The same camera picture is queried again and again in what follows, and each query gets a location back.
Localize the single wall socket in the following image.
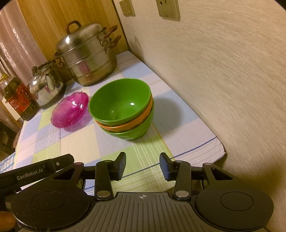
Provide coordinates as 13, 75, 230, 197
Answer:
156, 0, 180, 19

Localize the stainless steel steamer pot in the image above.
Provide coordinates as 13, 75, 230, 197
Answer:
54, 20, 121, 86

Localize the pink glass bowl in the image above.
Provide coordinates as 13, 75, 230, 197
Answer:
50, 91, 89, 128

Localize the left hand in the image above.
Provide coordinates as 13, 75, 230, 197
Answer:
0, 211, 16, 231

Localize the stainless steel kettle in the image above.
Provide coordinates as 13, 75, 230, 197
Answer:
27, 60, 66, 109

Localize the cooking oil bottle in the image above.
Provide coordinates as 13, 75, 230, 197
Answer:
1, 73, 39, 121

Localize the green plastic bowl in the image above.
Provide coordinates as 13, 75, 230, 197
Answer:
89, 78, 152, 126
102, 106, 155, 140

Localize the orange plastic bowl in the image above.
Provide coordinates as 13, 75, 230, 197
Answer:
95, 97, 153, 133

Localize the dark shelf rack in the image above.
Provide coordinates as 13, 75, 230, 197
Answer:
0, 122, 21, 160

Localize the checkered tablecloth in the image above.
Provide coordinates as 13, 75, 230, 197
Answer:
0, 50, 227, 197

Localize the blue white checkered cloth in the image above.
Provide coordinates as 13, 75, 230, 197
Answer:
0, 152, 16, 173

